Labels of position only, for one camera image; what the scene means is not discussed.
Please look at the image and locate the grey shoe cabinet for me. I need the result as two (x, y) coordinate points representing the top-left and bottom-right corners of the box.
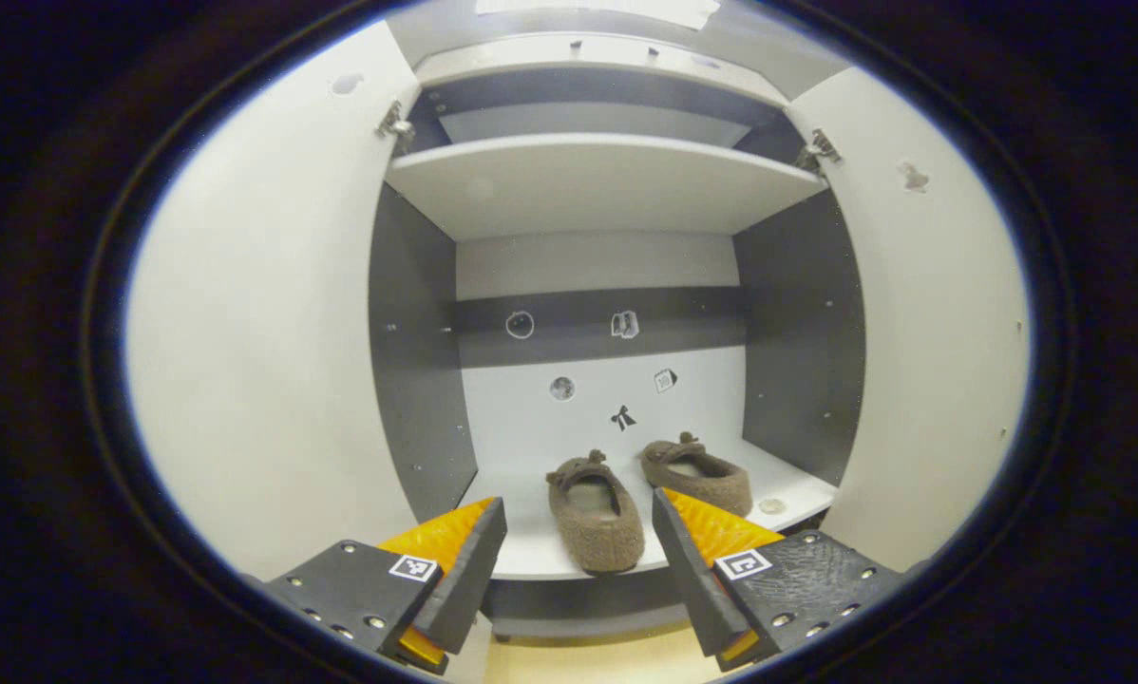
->
(368, 33), (867, 647)

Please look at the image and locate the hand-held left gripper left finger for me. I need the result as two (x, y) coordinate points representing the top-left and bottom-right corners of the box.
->
(263, 496), (509, 676)

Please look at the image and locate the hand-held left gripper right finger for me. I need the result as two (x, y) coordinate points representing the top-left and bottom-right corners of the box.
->
(651, 486), (904, 674)

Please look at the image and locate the grey cabinet door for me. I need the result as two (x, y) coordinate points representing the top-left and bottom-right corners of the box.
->
(124, 21), (423, 582)
(786, 66), (1031, 574)

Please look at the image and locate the metal door hinge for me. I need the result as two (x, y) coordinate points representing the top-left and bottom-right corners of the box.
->
(795, 128), (842, 172)
(375, 100), (416, 153)

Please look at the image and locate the large ceiling light panel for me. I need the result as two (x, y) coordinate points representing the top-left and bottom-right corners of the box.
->
(474, 0), (722, 29)

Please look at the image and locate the brown fuzzy shoe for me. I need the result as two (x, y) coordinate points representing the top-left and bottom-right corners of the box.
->
(639, 432), (753, 519)
(545, 450), (646, 576)

